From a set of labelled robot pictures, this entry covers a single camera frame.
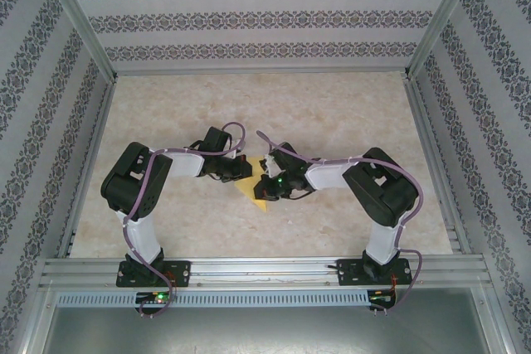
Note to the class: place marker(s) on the yellow paper sheet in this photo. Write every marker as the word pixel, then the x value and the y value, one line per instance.
pixel 249 190

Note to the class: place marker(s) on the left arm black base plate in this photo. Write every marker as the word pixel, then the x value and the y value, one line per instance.
pixel 178 273

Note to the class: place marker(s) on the grey metal sheet panel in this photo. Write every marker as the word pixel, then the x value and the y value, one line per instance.
pixel 265 329

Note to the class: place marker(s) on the aluminium frame post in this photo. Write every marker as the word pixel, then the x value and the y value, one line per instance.
pixel 441 18
pixel 79 18

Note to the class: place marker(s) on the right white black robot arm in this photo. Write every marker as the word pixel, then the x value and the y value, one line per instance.
pixel 383 246

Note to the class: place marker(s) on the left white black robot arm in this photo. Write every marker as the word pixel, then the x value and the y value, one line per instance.
pixel 143 242

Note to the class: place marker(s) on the aluminium mounting rail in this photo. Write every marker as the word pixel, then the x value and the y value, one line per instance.
pixel 265 273

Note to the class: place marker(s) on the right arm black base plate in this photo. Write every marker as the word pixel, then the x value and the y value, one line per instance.
pixel 348 273

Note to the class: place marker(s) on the aluminium side rail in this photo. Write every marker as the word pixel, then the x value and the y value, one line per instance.
pixel 97 130
pixel 426 130

